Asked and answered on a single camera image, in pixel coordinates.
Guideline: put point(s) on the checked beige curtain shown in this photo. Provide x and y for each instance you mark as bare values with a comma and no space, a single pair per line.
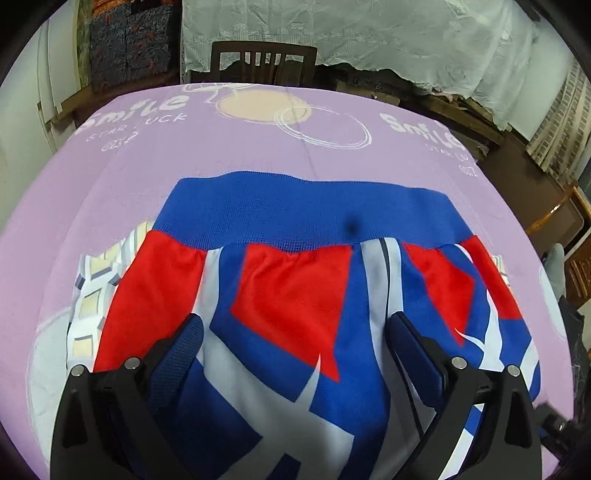
561,129

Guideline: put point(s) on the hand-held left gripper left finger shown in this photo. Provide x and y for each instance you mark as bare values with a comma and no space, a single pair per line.
183,353

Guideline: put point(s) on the blue white red hooded jacket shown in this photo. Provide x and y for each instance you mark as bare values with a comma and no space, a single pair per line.
295,300

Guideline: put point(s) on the white lace cloth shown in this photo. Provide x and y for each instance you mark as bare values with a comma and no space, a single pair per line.
392,37

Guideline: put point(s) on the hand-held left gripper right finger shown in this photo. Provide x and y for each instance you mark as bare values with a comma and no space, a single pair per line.
412,347

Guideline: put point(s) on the grey cloth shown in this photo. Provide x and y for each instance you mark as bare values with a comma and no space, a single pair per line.
553,270

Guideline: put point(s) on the dark wooden chair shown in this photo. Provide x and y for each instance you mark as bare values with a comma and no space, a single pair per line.
263,57

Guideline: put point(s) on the pink printed blanket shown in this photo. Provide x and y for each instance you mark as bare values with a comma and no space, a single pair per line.
138,161

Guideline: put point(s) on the wooden cabinet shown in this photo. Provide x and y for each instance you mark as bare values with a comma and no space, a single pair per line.
572,240

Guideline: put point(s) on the pile of brown cardboard boxes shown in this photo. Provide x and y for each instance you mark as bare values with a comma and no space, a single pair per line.
461,115

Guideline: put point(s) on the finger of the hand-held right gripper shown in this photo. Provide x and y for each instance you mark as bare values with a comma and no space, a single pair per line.
554,424

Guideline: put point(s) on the dark patterned storage boxes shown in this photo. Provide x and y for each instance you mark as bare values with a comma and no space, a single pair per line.
134,41

